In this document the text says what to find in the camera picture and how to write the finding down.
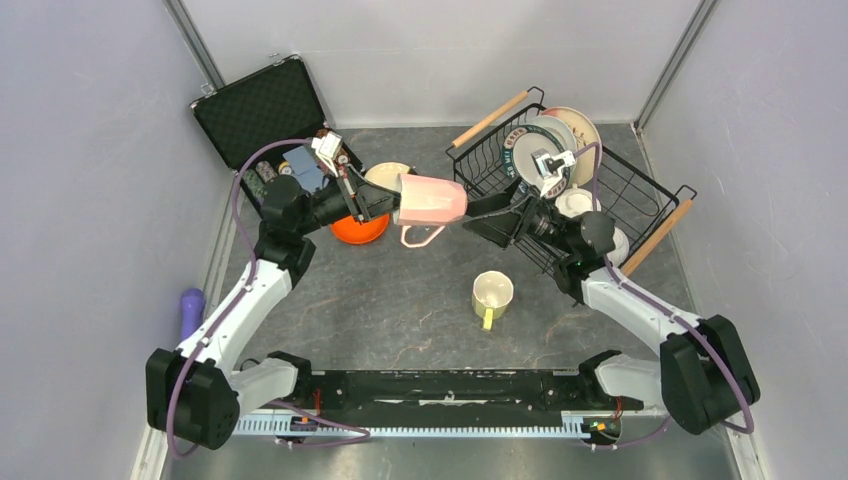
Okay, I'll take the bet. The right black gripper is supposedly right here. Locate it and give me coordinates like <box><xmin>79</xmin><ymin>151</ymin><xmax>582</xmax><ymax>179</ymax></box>
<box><xmin>457</xmin><ymin>175</ymin><xmax>576</xmax><ymax>256</ymax></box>

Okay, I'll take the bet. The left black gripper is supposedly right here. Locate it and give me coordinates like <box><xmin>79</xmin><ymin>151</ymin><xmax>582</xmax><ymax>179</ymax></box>
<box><xmin>295</xmin><ymin>164</ymin><xmax>411</xmax><ymax>236</ymax></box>

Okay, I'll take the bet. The cream plate with black spot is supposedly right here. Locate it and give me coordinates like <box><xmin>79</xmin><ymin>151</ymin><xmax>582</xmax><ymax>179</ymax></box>
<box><xmin>365</xmin><ymin>162</ymin><xmax>412</xmax><ymax>192</ymax></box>

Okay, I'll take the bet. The orange plate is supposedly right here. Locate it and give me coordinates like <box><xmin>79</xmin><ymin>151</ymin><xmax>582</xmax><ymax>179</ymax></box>
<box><xmin>330</xmin><ymin>215</ymin><xmax>390</xmax><ymax>245</ymax></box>

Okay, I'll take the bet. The pink mug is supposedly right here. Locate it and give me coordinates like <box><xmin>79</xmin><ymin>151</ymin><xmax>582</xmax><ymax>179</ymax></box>
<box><xmin>395</xmin><ymin>174</ymin><xmax>468</xmax><ymax>248</ymax></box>

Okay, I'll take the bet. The white cup with handle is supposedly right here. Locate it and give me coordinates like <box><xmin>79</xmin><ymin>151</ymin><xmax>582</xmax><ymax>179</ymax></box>
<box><xmin>554</xmin><ymin>188</ymin><xmax>602</xmax><ymax>218</ymax></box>

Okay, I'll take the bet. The white scalloped plate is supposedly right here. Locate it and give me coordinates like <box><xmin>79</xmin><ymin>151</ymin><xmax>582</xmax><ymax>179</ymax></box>
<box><xmin>515</xmin><ymin>115</ymin><xmax>578</xmax><ymax>175</ymax></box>

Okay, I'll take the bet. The pink and cream plate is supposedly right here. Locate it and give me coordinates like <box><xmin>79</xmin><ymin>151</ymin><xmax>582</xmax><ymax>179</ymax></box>
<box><xmin>540</xmin><ymin>107</ymin><xmax>602</xmax><ymax>187</ymax></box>

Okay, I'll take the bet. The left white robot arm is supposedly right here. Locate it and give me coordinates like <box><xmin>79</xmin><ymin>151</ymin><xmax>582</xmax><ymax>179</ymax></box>
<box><xmin>145</xmin><ymin>176</ymin><xmax>399</xmax><ymax>458</ymax></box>

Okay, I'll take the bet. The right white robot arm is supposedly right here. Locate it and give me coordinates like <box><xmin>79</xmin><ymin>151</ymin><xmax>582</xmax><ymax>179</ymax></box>
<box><xmin>463</xmin><ymin>181</ymin><xmax>761</xmax><ymax>435</ymax></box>

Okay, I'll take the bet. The yellow green mug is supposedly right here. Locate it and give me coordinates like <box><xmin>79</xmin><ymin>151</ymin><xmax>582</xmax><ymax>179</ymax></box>
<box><xmin>471</xmin><ymin>270</ymin><xmax>514</xmax><ymax>332</ymax></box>

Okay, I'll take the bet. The blue card deck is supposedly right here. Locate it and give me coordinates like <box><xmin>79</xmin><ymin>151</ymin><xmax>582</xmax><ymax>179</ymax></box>
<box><xmin>278</xmin><ymin>146</ymin><xmax>325</xmax><ymax>193</ymax></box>

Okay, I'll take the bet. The black poker chip case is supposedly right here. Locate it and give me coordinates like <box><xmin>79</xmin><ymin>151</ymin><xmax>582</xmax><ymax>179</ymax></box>
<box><xmin>191</xmin><ymin>55</ymin><xmax>365</xmax><ymax>211</ymax></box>

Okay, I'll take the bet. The purple flashlight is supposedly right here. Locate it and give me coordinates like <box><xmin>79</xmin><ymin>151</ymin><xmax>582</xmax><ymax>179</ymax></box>
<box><xmin>180</xmin><ymin>288</ymin><xmax>206</xmax><ymax>340</ymax></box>

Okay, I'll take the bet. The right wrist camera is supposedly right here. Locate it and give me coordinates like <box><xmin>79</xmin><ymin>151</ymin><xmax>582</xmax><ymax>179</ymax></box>
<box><xmin>532</xmin><ymin>149</ymin><xmax>577</xmax><ymax>198</ymax></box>

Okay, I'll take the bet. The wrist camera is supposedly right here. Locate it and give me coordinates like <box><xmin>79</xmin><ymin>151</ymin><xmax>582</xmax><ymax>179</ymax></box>
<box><xmin>532</xmin><ymin>149</ymin><xmax>577</xmax><ymax>198</ymax></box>
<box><xmin>310</xmin><ymin>130</ymin><xmax>342</xmax><ymax>177</ymax></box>

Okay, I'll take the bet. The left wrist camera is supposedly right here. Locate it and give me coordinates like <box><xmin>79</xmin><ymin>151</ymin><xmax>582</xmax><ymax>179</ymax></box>
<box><xmin>310</xmin><ymin>130</ymin><xmax>342</xmax><ymax>177</ymax></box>

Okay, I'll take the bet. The black wire dish rack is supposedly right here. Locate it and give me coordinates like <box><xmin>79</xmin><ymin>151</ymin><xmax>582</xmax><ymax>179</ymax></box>
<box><xmin>446</xmin><ymin>102</ymin><xmax>696</xmax><ymax>256</ymax></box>

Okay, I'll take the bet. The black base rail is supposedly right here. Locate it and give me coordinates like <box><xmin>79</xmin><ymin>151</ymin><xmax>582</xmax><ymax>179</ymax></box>
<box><xmin>283</xmin><ymin>362</ymin><xmax>644</xmax><ymax>434</ymax></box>

